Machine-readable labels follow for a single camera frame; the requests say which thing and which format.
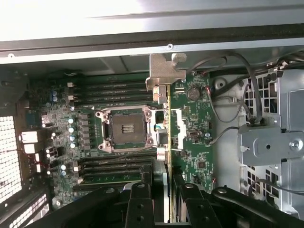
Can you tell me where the RAM slot with white clips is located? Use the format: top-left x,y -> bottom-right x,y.
76,179 -> 141,190
67,81 -> 152,89
73,165 -> 143,174
67,94 -> 154,102

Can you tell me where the green motherboard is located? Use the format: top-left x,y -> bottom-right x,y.
23,71 -> 217,207

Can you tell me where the CPU socket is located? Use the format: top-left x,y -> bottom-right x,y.
95,108 -> 154,152

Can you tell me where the metal socket cover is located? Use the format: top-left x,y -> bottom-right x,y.
152,108 -> 188,152

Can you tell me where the silver disk bay cage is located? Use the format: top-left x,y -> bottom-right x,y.
237,68 -> 304,214

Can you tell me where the round coin cell battery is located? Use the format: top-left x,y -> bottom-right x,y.
187,87 -> 200,100

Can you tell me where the open PC case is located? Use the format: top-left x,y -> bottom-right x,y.
0,21 -> 304,228

